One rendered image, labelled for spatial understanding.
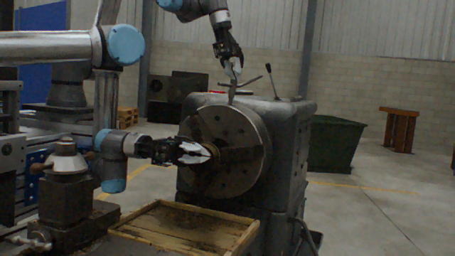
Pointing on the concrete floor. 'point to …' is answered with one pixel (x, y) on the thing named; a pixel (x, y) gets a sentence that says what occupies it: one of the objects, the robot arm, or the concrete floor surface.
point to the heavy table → (399, 129)
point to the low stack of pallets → (127, 116)
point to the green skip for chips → (333, 144)
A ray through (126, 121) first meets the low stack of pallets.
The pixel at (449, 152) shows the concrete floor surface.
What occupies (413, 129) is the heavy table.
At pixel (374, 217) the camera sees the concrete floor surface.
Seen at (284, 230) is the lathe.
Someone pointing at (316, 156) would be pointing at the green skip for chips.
